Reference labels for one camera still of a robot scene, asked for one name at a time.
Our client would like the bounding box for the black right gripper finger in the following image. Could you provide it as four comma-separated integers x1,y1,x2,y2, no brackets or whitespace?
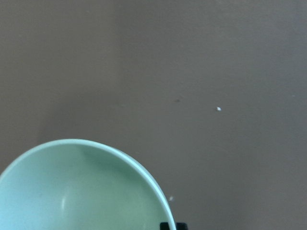
160,222,189,230

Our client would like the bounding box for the mint green ceramic bowl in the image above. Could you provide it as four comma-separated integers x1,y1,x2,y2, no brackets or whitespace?
0,139,176,230

